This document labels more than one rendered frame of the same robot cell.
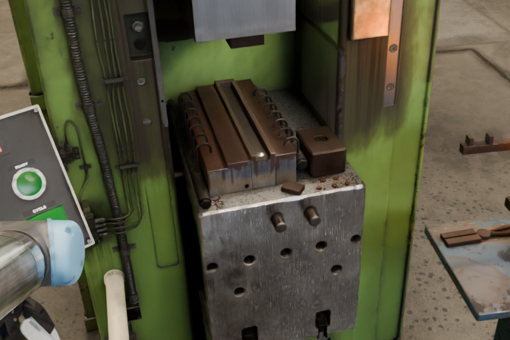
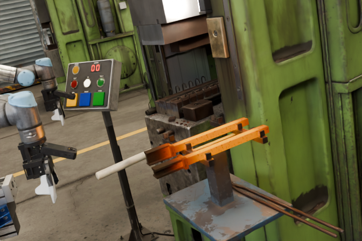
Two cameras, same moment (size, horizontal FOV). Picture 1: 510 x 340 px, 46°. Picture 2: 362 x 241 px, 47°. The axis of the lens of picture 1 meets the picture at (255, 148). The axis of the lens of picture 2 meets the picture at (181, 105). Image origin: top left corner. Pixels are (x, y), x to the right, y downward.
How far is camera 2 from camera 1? 1.92 m
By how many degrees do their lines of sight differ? 65
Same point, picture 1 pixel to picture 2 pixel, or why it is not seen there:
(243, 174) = (164, 106)
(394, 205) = (259, 168)
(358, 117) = (228, 102)
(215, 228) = (148, 125)
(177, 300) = not seen: hidden behind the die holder
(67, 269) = (18, 79)
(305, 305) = (183, 185)
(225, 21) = (146, 37)
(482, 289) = (181, 195)
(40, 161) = (106, 76)
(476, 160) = not seen: outside the picture
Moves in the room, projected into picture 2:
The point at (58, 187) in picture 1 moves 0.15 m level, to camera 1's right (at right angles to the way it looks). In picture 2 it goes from (106, 86) to (113, 90)
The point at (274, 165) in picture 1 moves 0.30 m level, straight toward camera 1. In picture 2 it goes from (171, 106) to (111, 124)
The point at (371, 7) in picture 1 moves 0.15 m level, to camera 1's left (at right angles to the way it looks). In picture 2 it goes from (216, 41) to (200, 40)
